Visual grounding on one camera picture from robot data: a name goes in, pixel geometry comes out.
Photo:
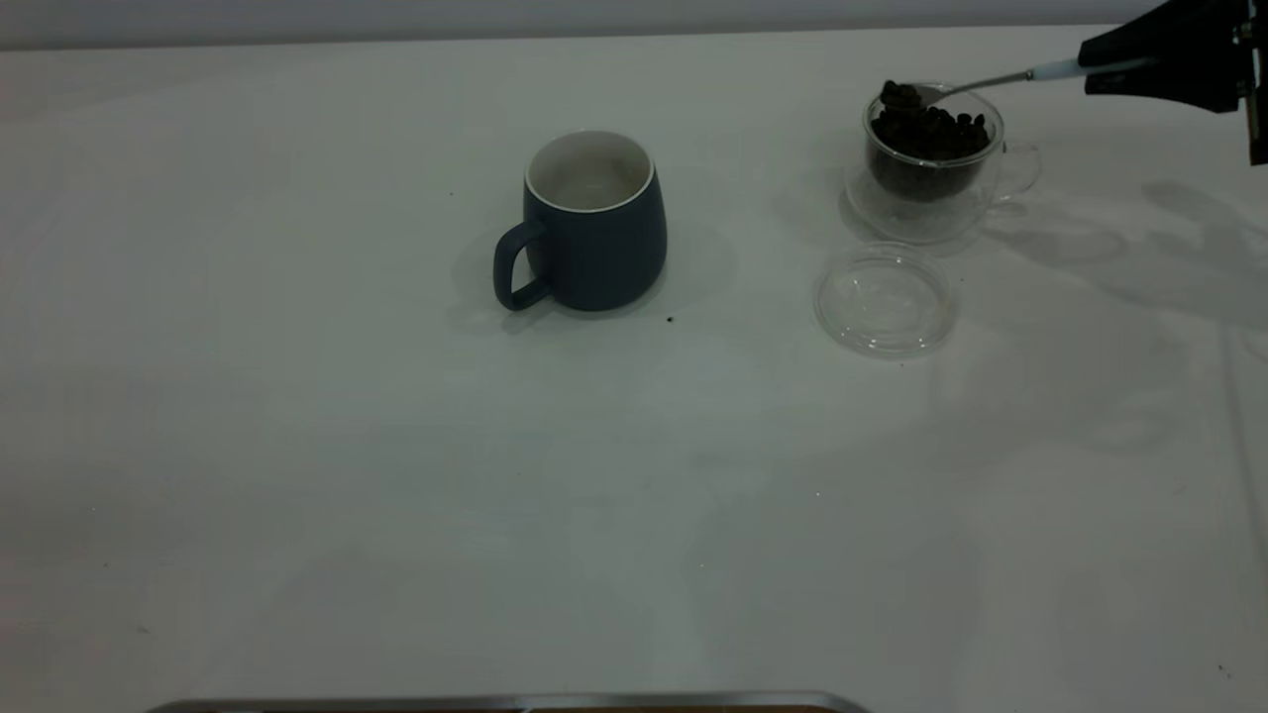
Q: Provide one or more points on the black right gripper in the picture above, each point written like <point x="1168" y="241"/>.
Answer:
<point x="1256" y="89"/>

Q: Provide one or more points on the clear glass cup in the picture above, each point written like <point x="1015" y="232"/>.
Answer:
<point x="921" y="213"/>

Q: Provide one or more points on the dark grey ceramic mug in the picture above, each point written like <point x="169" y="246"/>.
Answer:
<point x="604" y="257"/>

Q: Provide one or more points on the clear glass lid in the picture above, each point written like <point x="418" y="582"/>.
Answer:
<point x="882" y="302"/>

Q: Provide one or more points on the roasted coffee beans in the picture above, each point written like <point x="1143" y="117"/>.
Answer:
<point x="931" y="134"/>

